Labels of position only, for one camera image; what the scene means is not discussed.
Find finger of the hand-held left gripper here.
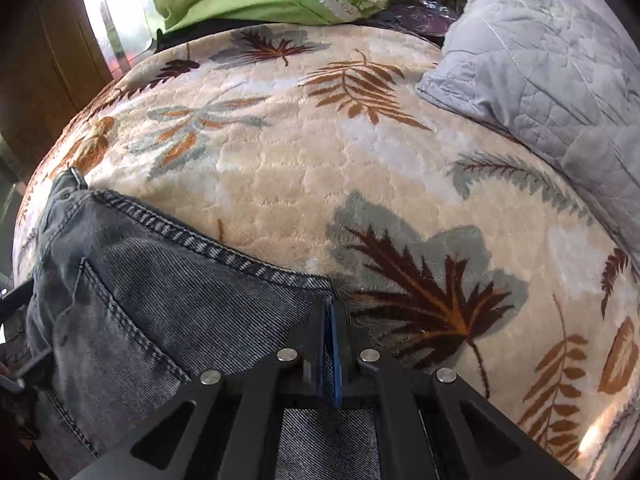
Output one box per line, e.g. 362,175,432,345
0,284,37,313
0,347,53,396

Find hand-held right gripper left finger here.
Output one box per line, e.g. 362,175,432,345
70,298,333,480

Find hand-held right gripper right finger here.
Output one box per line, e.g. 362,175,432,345
328,304,582,480

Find grey denim pants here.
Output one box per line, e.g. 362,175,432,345
22,167,382,480

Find cream leaf-print blanket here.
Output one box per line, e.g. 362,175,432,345
15,22,640,480

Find wooden cabinet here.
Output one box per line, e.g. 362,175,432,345
0,0,121,161

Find window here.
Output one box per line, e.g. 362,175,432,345
77,0,166,76

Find dark purple cloth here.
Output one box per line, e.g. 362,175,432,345
360,0,471,48

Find grey quilted pillow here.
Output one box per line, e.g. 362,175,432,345
415,0,640,281

